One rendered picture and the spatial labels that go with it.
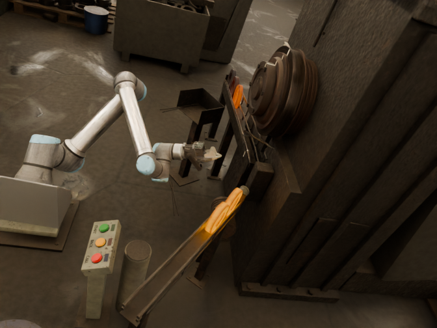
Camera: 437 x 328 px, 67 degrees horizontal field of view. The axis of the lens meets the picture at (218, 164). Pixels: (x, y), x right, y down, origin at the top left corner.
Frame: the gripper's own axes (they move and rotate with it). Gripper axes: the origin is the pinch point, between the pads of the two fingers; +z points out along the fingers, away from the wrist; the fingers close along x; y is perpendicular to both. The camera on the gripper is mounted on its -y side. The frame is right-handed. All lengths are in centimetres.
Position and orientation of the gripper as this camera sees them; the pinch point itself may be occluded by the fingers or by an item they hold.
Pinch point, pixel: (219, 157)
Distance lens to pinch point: 179.8
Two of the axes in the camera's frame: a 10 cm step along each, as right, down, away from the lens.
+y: -0.6, -8.0, -6.0
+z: 9.9, 0.5, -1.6
